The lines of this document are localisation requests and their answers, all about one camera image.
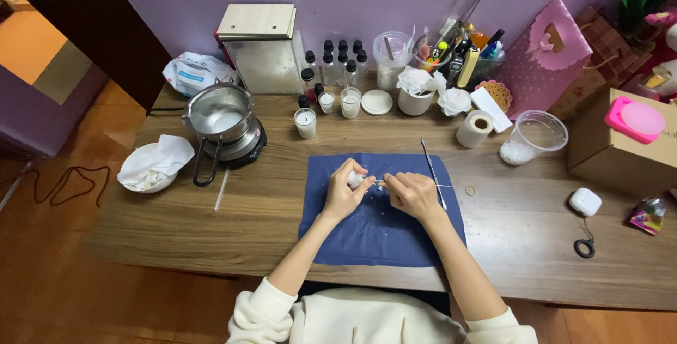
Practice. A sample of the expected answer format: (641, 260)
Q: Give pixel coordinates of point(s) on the person's right hand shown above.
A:
(418, 198)

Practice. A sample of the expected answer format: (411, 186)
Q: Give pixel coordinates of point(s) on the person's left hand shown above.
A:
(338, 196)

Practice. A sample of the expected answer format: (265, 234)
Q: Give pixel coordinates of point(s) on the white wax piece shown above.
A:
(355, 179)

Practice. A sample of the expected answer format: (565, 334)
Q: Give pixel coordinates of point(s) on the thin metal carving tool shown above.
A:
(377, 181)

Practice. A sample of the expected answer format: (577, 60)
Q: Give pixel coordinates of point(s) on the metal spatula tool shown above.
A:
(431, 166)

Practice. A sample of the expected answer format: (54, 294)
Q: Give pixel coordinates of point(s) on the tan rubber band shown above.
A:
(466, 191)

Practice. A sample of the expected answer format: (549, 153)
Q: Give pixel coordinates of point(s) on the dark blue cloth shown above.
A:
(370, 238)

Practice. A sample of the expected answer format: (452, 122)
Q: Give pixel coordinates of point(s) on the white tape roll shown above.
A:
(470, 132)

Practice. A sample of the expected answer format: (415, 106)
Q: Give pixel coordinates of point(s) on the tall glass jar candle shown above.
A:
(350, 105)

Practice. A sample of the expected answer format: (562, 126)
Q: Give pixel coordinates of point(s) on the small glass jar candle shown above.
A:
(327, 103)

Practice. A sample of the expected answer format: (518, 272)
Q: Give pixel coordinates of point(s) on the white ceramic cup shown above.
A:
(415, 105)

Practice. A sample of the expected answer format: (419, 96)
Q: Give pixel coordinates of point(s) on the round white lid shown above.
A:
(377, 102)

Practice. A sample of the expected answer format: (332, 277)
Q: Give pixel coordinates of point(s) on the small black dropper bottle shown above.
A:
(319, 90)
(303, 101)

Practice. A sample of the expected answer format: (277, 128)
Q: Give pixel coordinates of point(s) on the black electric hot plate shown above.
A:
(248, 145)

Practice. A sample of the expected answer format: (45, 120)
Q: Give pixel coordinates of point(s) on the white paper card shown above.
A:
(492, 111)

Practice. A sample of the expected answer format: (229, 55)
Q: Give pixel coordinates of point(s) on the red liquid bottle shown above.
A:
(308, 83)

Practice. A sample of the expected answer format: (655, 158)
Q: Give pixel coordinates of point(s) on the clear glass stirring rod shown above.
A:
(222, 189)

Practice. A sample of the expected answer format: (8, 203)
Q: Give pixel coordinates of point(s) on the clear cup with wax flakes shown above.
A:
(529, 145)

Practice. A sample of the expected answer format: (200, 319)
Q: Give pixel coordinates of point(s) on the person's white sweater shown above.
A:
(370, 317)

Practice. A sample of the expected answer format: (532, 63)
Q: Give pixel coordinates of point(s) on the group of clear black-capped bottles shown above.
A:
(338, 66)

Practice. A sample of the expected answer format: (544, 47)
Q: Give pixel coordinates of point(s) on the clear plastic cup with sticks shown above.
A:
(391, 63)

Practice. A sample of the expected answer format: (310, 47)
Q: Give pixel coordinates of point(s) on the metal melting pot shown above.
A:
(222, 114)

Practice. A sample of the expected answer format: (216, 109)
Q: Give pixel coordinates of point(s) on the clear holder of pens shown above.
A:
(465, 61)

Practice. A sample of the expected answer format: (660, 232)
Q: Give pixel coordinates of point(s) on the clear box with wooden lid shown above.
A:
(264, 58)

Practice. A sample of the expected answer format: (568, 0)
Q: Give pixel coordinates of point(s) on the white earbuds case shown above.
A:
(584, 202)

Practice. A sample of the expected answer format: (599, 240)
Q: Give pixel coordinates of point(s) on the pink dotted gift bag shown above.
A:
(539, 63)

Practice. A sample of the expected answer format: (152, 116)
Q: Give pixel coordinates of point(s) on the crumpled white tissue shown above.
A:
(158, 159)

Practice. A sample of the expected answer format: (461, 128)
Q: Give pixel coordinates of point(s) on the white bowl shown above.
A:
(153, 184)

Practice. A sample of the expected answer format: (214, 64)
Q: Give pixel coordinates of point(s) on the white plastic wipes packet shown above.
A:
(195, 74)

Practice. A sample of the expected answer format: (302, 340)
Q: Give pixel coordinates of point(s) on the brown cardboard box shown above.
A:
(608, 159)

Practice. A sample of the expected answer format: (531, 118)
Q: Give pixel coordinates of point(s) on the pink silicone mould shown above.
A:
(634, 121)

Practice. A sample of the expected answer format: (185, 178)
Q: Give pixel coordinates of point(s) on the colourful snack packet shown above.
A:
(648, 217)

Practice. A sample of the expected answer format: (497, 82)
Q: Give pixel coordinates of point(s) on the brown patterned gift bag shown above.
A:
(608, 63)

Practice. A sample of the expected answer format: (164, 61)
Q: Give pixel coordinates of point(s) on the white figurine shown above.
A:
(664, 77)

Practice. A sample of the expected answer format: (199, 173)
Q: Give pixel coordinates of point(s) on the dark wooden cabinet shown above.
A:
(106, 32)

